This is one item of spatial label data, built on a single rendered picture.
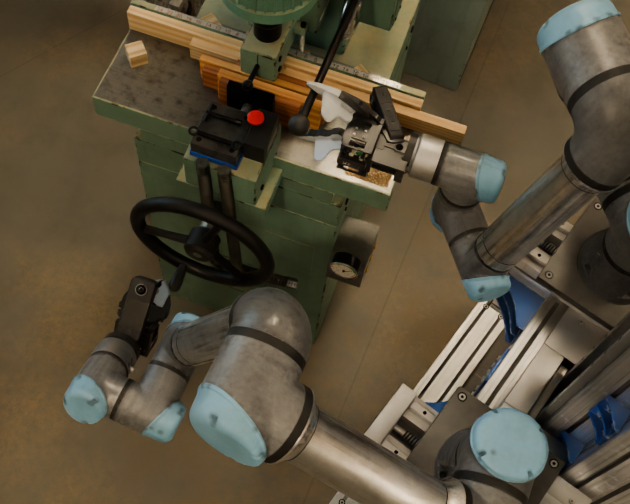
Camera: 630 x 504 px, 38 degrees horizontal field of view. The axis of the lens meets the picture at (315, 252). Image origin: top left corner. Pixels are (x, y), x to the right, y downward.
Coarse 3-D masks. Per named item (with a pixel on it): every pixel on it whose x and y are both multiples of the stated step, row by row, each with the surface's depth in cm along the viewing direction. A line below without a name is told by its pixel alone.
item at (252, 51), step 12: (252, 24) 166; (288, 24) 167; (252, 36) 165; (288, 36) 167; (240, 48) 164; (252, 48) 164; (264, 48) 164; (276, 48) 164; (288, 48) 171; (240, 60) 167; (252, 60) 166; (264, 60) 164; (276, 60) 164; (264, 72) 167; (276, 72) 167
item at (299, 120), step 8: (352, 0) 157; (352, 8) 156; (344, 16) 155; (344, 24) 154; (336, 32) 154; (344, 32) 154; (336, 40) 152; (336, 48) 152; (328, 56) 150; (328, 64) 150; (320, 72) 149; (320, 80) 148; (312, 96) 146; (304, 104) 145; (312, 104) 146; (304, 112) 144; (296, 120) 142; (304, 120) 142; (296, 128) 142; (304, 128) 142
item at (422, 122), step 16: (192, 48) 176; (208, 48) 175; (224, 48) 175; (304, 80) 173; (320, 96) 175; (368, 96) 172; (400, 112) 171; (416, 112) 172; (416, 128) 174; (432, 128) 172; (448, 128) 170; (464, 128) 171
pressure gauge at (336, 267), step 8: (336, 256) 186; (344, 256) 185; (352, 256) 186; (336, 264) 186; (344, 264) 184; (352, 264) 185; (360, 264) 187; (336, 272) 189; (344, 272) 188; (352, 272) 187
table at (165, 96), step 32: (128, 32) 180; (128, 64) 177; (160, 64) 177; (192, 64) 178; (96, 96) 173; (128, 96) 173; (160, 96) 174; (192, 96) 174; (160, 128) 175; (288, 128) 173; (320, 128) 173; (288, 160) 170; (320, 160) 170; (352, 192) 171; (384, 192) 168
